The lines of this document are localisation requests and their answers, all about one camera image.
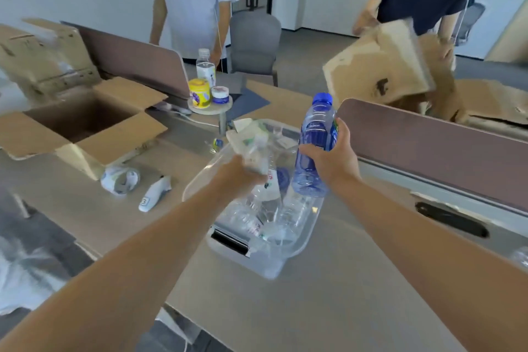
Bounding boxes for grey mesh office chair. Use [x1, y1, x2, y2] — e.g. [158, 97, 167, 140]
[452, 2, 487, 47]

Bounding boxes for black oval cable grommet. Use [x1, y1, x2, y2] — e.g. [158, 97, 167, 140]
[414, 201, 491, 239]

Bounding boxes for clear plastic storage bin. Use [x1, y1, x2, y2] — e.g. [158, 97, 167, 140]
[182, 118, 327, 280]

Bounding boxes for white jar blue lid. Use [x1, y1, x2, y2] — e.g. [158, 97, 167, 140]
[211, 85, 230, 105]

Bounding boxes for yellow plastic jar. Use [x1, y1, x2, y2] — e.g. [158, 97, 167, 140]
[188, 78, 212, 110]

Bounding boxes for person's right hand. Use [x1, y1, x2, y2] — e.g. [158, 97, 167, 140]
[298, 117, 364, 196]

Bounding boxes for white handheld controller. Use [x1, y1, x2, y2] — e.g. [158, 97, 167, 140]
[138, 175, 172, 213]

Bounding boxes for person's left hand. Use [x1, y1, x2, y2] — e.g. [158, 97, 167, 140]
[210, 153, 269, 204]

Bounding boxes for clear plastic cup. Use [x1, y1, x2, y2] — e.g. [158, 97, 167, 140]
[270, 124, 304, 150]

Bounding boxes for beige desk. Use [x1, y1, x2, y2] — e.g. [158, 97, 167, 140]
[0, 71, 528, 352]

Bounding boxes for blue folder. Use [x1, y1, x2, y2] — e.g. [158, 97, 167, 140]
[229, 82, 271, 121]

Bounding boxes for white tape roll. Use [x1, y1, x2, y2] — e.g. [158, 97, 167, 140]
[100, 165, 141, 196]

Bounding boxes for cardboard box white label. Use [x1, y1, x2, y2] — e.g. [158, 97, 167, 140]
[0, 76, 169, 181]

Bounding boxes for brown cardboard box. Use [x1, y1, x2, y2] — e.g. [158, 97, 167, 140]
[0, 18, 103, 97]
[322, 19, 436, 107]

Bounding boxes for person's left forearm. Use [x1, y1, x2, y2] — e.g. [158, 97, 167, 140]
[0, 182, 238, 352]

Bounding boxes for white label drink bottle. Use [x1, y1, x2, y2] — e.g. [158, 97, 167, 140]
[196, 48, 217, 88]

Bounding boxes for beige wooden cabinet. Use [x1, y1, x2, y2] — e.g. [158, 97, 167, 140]
[485, 5, 528, 64]

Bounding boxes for brown desk divider panel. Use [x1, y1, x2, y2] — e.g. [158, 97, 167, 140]
[338, 98, 528, 216]
[62, 21, 190, 100]

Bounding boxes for person's right forearm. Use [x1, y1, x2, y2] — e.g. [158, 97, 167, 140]
[329, 177, 528, 352]

